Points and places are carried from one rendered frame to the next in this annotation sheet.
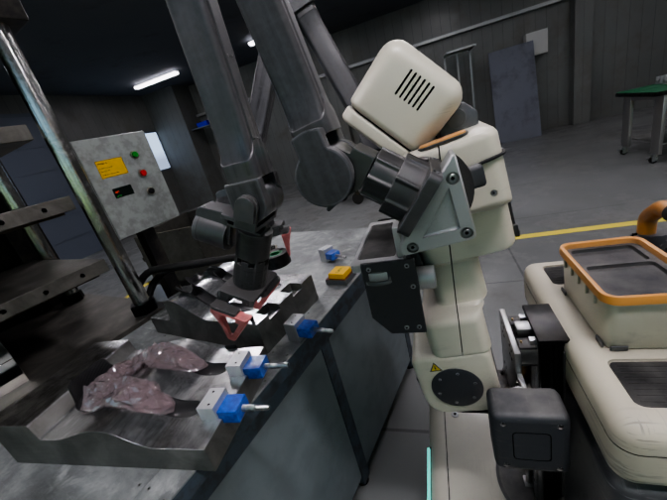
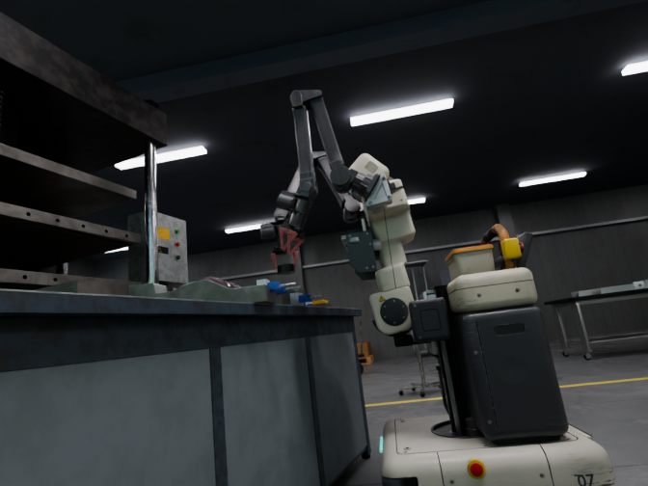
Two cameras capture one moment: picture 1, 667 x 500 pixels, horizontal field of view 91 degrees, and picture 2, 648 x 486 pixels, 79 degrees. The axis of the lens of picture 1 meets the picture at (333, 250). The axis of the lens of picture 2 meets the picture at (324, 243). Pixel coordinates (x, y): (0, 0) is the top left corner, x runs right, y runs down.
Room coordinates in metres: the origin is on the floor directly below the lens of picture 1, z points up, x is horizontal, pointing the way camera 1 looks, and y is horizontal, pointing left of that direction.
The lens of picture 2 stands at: (-0.89, 0.38, 0.67)
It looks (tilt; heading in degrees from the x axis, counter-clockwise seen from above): 13 degrees up; 347
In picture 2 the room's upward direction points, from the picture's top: 7 degrees counter-clockwise
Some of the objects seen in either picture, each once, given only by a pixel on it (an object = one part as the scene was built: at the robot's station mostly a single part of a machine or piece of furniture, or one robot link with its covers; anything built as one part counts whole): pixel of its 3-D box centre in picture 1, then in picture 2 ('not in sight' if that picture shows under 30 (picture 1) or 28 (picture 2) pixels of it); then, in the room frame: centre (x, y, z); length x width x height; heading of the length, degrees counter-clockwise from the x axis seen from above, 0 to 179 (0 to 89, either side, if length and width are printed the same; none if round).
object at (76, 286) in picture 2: not in sight; (77, 301); (0.28, 0.80, 0.83); 0.20 x 0.15 x 0.07; 56
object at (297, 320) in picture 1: (311, 328); (307, 298); (0.73, 0.11, 0.83); 0.13 x 0.05 x 0.05; 58
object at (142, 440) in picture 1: (141, 392); (206, 297); (0.61, 0.50, 0.85); 0.50 x 0.26 x 0.11; 73
